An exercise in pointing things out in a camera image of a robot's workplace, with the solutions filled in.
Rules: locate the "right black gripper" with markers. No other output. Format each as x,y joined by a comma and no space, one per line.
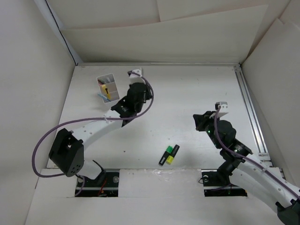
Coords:
200,120

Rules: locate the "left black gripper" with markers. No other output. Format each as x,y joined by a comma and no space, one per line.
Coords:
148,95

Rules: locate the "light blue pen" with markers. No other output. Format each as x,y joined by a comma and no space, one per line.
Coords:
103,97

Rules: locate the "pale yellow highlighter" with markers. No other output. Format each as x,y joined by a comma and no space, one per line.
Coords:
104,88

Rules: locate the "pink highlighter pen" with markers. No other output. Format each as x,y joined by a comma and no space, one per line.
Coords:
100,82

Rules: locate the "green black highlighter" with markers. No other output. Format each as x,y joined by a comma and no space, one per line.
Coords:
165,155

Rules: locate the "yellow black highlighter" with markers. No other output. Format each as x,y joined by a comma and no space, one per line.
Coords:
172,154

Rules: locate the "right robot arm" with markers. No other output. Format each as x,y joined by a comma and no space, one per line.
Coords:
243,169

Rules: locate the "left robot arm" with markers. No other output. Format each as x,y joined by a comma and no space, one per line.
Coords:
67,151

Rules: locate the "white compartment organizer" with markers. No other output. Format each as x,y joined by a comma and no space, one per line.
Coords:
112,88

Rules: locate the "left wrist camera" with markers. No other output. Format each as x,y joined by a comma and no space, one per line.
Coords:
135,73

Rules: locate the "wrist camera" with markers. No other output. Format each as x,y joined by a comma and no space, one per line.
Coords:
135,73
222,108

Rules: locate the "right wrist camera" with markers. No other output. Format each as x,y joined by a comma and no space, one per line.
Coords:
222,108

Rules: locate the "aluminium rail back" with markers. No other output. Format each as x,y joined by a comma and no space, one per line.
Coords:
141,64

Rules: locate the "aluminium rail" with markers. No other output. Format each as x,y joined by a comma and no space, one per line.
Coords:
141,64
263,153

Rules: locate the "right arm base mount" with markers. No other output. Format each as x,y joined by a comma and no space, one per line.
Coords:
216,182

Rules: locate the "aluminium rail right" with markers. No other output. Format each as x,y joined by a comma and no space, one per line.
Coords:
263,153

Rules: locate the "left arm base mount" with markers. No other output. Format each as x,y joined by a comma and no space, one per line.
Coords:
95,181

